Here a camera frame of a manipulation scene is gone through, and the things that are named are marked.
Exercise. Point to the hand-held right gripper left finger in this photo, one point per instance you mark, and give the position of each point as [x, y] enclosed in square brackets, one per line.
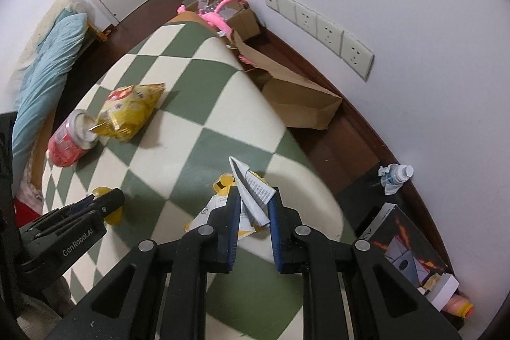
[236, 228]

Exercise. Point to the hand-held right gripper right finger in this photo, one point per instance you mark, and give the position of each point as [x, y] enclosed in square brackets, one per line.
[273, 240]

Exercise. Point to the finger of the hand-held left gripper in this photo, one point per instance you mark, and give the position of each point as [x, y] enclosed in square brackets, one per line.
[111, 200]
[81, 204]

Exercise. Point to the yellow ball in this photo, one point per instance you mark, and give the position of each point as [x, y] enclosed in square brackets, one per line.
[113, 216]

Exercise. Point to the white yellow wrapper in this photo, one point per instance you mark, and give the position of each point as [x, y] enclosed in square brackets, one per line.
[255, 196]

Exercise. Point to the red blanket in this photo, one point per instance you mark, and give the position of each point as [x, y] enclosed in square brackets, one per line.
[24, 210]

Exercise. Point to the pale checkered bed sheet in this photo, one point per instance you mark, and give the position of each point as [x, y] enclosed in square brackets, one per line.
[30, 184]

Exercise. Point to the red drink can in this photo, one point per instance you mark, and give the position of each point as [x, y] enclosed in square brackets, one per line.
[67, 143]

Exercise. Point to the yellow snack bag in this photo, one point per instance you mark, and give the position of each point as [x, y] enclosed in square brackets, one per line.
[127, 111]

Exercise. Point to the light blue duvet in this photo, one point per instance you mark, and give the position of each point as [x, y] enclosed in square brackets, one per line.
[40, 85]

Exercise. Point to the black box with orange print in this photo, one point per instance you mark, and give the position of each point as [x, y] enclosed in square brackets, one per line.
[406, 244]

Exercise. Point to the clear plastic bottle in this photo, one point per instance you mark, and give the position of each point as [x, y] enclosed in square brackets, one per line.
[394, 174]

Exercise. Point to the green white checkered tablecloth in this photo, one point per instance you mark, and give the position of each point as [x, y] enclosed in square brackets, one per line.
[191, 85]

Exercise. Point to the brown paper bag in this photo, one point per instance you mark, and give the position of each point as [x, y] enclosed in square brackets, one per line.
[295, 93]

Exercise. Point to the small wooden object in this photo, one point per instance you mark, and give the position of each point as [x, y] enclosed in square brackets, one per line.
[97, 32]

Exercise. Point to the small white box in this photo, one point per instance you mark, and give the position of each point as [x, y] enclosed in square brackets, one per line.
[442, 286]

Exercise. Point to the orange plastic object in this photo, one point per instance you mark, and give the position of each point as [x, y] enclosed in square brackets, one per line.
[460, 309]

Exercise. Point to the cream mattress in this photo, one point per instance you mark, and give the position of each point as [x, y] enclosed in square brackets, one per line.
[59, 3]

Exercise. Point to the brown cardboard box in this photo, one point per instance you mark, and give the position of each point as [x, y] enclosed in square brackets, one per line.
[245, 21]

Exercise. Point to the pink plush toy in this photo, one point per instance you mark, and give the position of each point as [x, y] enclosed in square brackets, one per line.
[215, 18]

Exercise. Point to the wooden bed frame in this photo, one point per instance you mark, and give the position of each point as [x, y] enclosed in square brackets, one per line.
[38, 164]

